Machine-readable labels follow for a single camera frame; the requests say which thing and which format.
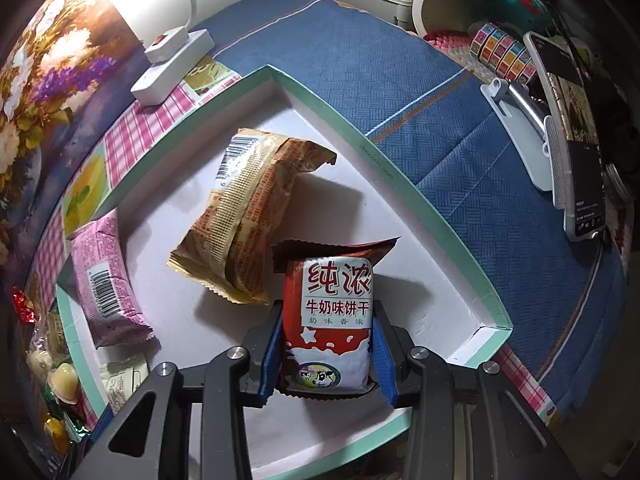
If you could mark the white power strip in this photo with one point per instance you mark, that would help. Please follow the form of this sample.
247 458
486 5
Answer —
160 82

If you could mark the smartphone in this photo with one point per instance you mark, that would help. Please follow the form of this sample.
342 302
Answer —
585 170

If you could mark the pink snack packet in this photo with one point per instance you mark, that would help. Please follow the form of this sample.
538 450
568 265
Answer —
100 270

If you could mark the red and white biscuit packet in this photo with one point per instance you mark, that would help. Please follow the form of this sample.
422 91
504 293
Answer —
330 310

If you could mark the flower painting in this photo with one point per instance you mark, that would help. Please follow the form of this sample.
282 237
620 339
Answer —
50 85

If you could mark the orange jelly cup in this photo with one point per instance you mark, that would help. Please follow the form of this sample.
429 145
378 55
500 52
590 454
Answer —
55 427

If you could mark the teal toy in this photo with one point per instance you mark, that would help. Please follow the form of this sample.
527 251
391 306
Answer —
515 5

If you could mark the pink checked tablecloth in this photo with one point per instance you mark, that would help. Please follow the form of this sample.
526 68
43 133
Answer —
150 120

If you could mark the white plug adapter, red switch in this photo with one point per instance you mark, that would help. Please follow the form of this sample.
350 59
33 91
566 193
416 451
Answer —
165 47

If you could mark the red wrapped candy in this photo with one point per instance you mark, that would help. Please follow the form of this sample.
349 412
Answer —
24 305

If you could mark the mint-edged white box tray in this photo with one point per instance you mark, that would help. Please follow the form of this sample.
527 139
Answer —
360 210

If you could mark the white round sweet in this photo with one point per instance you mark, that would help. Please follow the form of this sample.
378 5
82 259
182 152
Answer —
41 362

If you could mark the colourful squares box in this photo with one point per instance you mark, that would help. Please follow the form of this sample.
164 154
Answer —
500 50

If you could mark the pale yellow jelly cup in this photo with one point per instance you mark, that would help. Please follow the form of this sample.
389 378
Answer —
66 382

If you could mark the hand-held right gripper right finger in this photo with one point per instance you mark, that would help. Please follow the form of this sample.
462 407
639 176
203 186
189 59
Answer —
383 355

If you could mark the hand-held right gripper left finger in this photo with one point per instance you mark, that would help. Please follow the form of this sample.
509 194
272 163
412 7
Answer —
270 355

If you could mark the blue woven cloth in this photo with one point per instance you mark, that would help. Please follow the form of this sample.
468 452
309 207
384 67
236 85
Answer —
425 110

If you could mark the orange and tan snack packet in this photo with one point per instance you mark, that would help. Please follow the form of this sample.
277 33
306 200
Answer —
240 220

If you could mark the white packet with green print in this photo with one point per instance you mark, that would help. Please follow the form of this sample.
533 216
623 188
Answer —
122 380

